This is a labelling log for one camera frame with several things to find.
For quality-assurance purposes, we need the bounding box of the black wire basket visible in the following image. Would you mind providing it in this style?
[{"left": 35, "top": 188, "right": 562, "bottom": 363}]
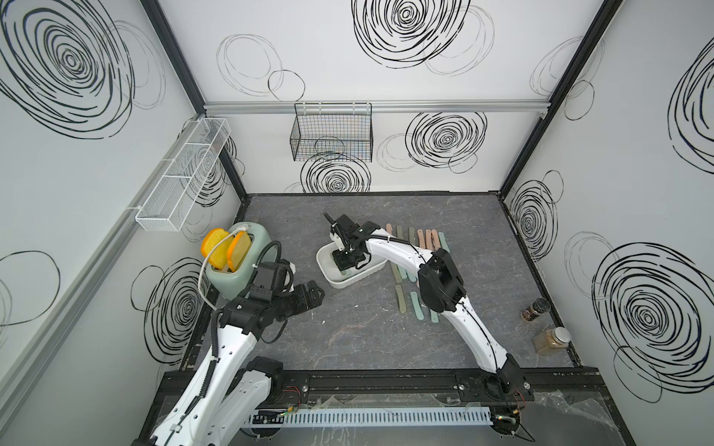
[{"left": 289, "top": 101, "right": 374, "bottom": 163}]

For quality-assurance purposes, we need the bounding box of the aluminium wall rail back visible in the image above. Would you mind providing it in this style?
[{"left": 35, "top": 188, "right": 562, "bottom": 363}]
[{"left": 204, "top": 100, "right": 550, "bottom": 115}]

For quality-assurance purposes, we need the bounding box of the orange toast slice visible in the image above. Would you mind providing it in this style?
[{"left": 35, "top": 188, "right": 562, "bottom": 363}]
[
  {"left": 226, "top": 230, "right": 252, "bottom": 272},
  {"left": 201, "top": 228, "right": 232, "bottom": 271}
]

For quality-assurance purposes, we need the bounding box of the white wire shelf basket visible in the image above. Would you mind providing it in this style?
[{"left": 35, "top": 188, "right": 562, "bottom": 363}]
[{"left": 135, "top": 117, "right": 231, "bottom": 232}]

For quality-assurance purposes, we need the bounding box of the long teal knife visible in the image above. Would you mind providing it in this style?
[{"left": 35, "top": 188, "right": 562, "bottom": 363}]
[{"left": 409, "top": 291, "right": 425, "bottom": 321}]

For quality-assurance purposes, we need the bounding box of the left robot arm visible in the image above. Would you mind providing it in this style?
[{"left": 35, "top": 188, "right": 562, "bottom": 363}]
[{"left": 135, "top": 260, "right": 325, "bottom": 445}]

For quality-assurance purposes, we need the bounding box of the orange toast slice left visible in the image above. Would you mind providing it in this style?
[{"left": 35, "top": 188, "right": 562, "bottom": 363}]
[{"left": 201, "top": 228, "right": 232, "bottom": 271}]

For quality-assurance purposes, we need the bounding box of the aluminium wall rail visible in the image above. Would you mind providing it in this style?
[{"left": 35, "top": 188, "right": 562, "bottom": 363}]
[
  {"left": 1, "top": 111, "right": 206, "bottom": 431},
  {"left": 204, "top": 100, "right": 550, "bottom": 115}
]

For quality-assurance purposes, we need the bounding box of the pink folding fruit knife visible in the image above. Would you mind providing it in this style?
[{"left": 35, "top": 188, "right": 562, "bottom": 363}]
[{"left": 416, "top": 230, "right": 426, "bottom": 249}]

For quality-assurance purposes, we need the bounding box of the spice jar black cap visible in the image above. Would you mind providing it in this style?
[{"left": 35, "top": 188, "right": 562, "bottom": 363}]
[{"left": 521, "top": 297, "right": 551, "bottom": 323}]

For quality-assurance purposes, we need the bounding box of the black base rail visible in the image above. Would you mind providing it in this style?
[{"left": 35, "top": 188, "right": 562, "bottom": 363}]
[{"left": 158, "top": 367, "right": 606, "bottom": 403}]

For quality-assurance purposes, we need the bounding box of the white toaster cable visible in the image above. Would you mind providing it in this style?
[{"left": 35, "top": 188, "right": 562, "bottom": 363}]
[{"left": 197, "top": 224, "right": 250, "bottom": 310}]

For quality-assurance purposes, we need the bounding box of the green toaster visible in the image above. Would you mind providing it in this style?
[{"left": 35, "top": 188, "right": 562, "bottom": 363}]
[{"left": 204, "top": 222, "right": 271, "bottom": 300}]

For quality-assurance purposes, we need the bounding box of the grey slotted cable duct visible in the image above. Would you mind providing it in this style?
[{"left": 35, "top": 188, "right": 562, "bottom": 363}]
[{"left": 244, "top": 407, "right": 493, "bottom": 429}]

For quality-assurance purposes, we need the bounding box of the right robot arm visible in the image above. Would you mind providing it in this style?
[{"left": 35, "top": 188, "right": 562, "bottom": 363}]
[{"left": 324, "top": 214, "right": 530, "bottom": 398}]

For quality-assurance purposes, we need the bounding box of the teal folding fruit knife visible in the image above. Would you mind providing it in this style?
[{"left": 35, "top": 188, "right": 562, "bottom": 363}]
[{"left": 438, "top": 232, "right": 451, "bottom": 252}]

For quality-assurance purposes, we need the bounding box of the orange toast slice right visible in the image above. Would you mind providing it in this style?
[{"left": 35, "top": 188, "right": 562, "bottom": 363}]
[{"left": 226, "top": 230, "right": 252, "bottom": 272}]

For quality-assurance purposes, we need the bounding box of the white plastic storage box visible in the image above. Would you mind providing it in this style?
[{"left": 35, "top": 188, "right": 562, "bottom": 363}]
[{"left": 315, "top": 243, "right": 387, "bottom": 289}]

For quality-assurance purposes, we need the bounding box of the aluminium wall rail left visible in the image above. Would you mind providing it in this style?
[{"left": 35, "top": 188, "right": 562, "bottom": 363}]
[{"left": 1, "top": 111, "right": 206, "bottom": 431}]

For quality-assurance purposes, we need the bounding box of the glass spice jar silver cap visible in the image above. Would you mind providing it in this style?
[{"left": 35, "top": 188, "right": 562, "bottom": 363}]
[{"left": 532, "top": 326, "right": 572, "bottom": 356}]

